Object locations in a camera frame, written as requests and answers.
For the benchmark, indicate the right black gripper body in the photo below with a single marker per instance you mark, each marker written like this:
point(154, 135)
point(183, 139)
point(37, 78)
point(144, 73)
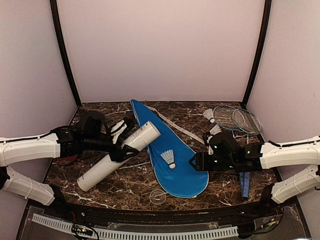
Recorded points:
point(225, 163)

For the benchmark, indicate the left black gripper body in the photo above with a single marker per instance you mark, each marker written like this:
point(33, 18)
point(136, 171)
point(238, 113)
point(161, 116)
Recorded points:
point(93, 142)

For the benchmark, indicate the white shuttlecock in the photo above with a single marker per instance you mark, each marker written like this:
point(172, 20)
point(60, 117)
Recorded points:
point(168, 157)
point(209, 115)
point(215, 130)

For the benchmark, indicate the blue racket bag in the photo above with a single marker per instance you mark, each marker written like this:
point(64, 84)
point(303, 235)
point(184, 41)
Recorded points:
point(183, 181)

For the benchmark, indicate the white shuttlecock tube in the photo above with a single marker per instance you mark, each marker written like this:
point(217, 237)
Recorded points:
point(130, 148)

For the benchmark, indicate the clear plastic tube lid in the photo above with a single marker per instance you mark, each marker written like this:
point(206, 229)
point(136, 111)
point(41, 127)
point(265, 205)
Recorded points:
point(157, 196)

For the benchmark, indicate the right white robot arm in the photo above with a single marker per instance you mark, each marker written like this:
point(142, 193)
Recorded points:
point(268, 155)

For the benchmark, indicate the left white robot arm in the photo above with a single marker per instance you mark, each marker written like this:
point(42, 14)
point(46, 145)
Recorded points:
point(58, 142)

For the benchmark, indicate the blue badminton racket left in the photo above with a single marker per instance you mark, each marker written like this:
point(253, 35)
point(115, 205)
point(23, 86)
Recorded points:
point(223, 116)

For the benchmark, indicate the blue badminton racket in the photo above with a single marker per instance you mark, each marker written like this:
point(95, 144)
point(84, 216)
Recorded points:
point(223, 116)
point(248, 123)

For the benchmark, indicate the blue badminton racket right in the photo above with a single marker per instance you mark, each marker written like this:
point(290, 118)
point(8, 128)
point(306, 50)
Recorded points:
point(248, 123)

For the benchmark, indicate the red embroidered round pouch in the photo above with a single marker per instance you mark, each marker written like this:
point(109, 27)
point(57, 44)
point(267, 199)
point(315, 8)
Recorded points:
point(65, 160)

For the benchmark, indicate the small circuit board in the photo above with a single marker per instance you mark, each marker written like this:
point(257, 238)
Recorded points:
point(81, 230)

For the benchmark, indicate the black left corner post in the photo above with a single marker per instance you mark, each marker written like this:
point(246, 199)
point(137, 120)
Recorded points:
point(63, 51)

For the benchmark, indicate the black corner post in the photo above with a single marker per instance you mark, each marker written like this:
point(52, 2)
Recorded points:
point(258, 53)
point(63, 51)

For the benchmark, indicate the black front table rail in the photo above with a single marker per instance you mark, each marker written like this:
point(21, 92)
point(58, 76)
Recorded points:
point(244, 214)

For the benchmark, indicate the white slotted cable duct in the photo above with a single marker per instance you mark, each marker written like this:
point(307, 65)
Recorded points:
point(109, 234)

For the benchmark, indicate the black right corner post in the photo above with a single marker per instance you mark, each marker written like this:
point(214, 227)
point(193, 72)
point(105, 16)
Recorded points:
point(258, 53)

